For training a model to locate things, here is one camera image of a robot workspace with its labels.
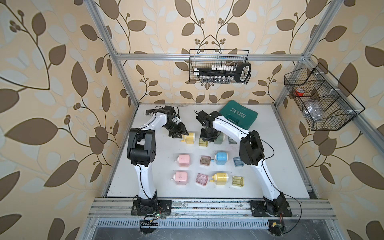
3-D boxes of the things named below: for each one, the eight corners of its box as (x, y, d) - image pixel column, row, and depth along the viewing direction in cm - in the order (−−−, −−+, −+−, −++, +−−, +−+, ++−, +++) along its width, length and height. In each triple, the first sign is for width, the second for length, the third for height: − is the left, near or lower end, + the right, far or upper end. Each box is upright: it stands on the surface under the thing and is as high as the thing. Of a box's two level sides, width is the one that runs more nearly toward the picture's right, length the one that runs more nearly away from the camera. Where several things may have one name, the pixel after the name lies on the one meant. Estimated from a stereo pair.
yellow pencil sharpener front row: (209, 185, 84) (211, 180, 77) (209, 178, 86) (210, 172, 79) (226, 185, 84) (228, 180, 77) (225, 178, 86) (227, 172, 79)
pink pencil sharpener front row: (172, 185, 84) (170, 181, 77) (173, 176, 87) (171, 171, 81) (187, 185, 84) (186, 181, 77) (187, 176, 87) (187, 171, 81)
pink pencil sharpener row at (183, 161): (175, 167, 89) (174, 162, 84) (176, 159, 92) (174, 154, 87) (189, 167, 89) (189, 162, 84) (189, 159, 92) (189, 154, 87)
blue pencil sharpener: (211, 165, 90) (212, 159, 84) (211, 157, 93) (211, 151, 87) (226, 165, 90) (228, 159, 84) (225, 157, 93) (227, 151, 87)
